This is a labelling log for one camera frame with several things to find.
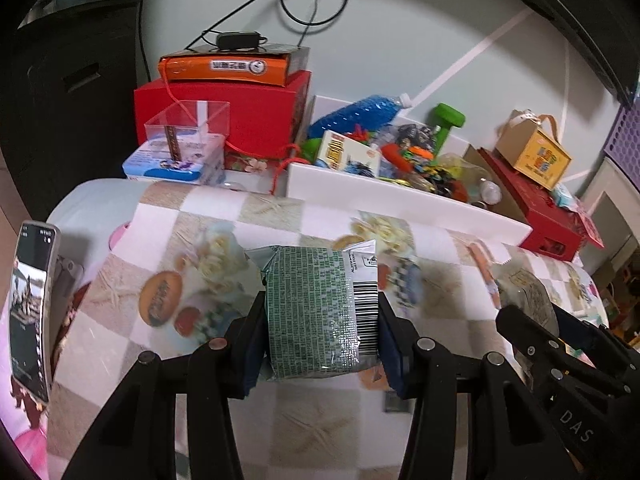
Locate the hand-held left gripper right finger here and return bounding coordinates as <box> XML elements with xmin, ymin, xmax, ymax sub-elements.
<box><xmin>376</xmin><ymin>292</ymin><xmax>576</xmax><ymax>480</ymax></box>

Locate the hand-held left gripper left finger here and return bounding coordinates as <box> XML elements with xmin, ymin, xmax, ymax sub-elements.
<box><xmin>60</xmin><ymin>290</ymin><xmax>268</xmax><ymax>480</ymax></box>

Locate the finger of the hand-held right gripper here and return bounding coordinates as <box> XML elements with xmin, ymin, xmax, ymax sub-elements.
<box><xmin>495</xmin><ymin>305</ymin><xmax>564</xmax><ymax>386</ymax></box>
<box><xmin>555</xmin><ymin>307</ymin><xmax>640</xmax><ymax>391</ymax></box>

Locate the small clear packet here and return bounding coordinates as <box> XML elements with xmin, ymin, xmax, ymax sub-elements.
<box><xmin>492</xmin><ymin>266</ymin><xmax>560</xmax><ymax>336</ymax></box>

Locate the green snack packet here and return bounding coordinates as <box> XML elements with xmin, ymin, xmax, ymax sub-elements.
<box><xmin>245</xmin><ymin>240</ymin><xmax>381</xmax><ymax>382</ymax></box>

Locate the red patterned box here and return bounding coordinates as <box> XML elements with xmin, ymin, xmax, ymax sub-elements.
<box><xmin>575</xmin><ymin>205</ymin><xmax>606</xmax><ymax>248</ymax></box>

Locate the red gift box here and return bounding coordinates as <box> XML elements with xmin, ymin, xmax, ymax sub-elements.
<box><xmin>477</xmin><ymin>147</ymin><xmax>591</xmax><ymax>261</ymax></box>

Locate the white shelf unit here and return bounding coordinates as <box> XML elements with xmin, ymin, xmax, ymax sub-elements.
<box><xmin>580</xmin><ymin>157</ymin><xmax>640</xmax><ymax>261</ymax></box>

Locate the clear plastic jar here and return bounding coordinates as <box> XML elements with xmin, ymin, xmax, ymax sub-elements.
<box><xmin>465</xmin><ymin>170</ymin><xmax>501</xmax><ymax>206</ymax></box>

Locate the white storage bin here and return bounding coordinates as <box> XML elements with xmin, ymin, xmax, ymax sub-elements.
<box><xmin>285</xmin><ymin>95</ymin><xmax>533</xmax><ymax>248</ymax></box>

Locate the clear phone stand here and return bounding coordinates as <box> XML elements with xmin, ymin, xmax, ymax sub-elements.
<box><xmin>50</xmin><ymin>255</ymin><xmax>85</xmax><ymax>311</ymax></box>

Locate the pile of colourful toys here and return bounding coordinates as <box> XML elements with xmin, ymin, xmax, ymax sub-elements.
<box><xmin>380</xmin><ymin>125</ymin><xmax>466</xmax><ymax>196</ymax></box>

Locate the blue white wipes pack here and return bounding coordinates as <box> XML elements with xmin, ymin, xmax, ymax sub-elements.
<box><xmin>122</xmin><ymin>135</ymin><xmax>226</xmax><ymax>187</ymax></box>

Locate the purple plastic basket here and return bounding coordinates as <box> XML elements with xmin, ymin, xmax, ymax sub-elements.
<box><xmin>602</xmin><ymin>95</ymin><xmax>640</xmax><ymax>161</ymax></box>

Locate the cartoon print carton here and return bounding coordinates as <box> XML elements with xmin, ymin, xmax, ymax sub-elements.
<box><xmin>315</xmin><ymin>130</ymin><xmax>381</xmax><ymax>176</ymax></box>

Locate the smartphone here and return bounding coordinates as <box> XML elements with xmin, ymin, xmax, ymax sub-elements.
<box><xmin>10</xmin><ymin>220</ymin><xmax>61</xmax><ymax>403</ymax></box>

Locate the green dumbbell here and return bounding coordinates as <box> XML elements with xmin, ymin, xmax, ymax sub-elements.
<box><xmin>432</xmin><ymin>103</ymin><xmax>466</xmax><ymax>153</ymax></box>

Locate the clear plastic box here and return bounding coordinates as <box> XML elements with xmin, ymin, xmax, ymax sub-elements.
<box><xmin>145</xmin><ymin>101</ymin><xmax>231</xmax><ymax>148</ymax></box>

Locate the large red box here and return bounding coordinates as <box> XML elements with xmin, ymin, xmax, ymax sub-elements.
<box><xmin>134</xmin><ymin>71</ymin><xmax>312</xmax><ymax>161</ymax></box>

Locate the blue bottle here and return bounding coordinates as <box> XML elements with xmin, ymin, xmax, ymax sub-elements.
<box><xmin>307</xmin><ymin>92</ymin><xmax>413</xmax><ymax>138</ymax></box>

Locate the orange box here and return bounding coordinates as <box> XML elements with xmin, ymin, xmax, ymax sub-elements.
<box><xmin>159</xmin><ymin>46</ymin><xmax>311</xmax><ymax>86</ymax></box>

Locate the black cabinet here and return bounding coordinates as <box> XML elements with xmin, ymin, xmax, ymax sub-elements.
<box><xmin>0</xmin><ymin>0</ymin><xmax>143</xmax><ymax>206</ymax></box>

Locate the black power adapter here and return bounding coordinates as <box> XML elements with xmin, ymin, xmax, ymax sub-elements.
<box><xmin>215</xmin><ymin>31</ymin><xmax>261</xmax><ymax>51</ymax></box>

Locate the black television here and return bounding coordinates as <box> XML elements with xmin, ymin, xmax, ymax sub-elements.
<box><xmin>470</xmin><ymin>0</ymin><xmax>640</xmax><ymax>106</ymax></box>

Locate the yellow gift box with handle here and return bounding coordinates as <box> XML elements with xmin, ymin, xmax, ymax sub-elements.
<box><xmin>495</xmin><ymin>110</ymin><xmax>572</xmax><ymax>191</ymax></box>

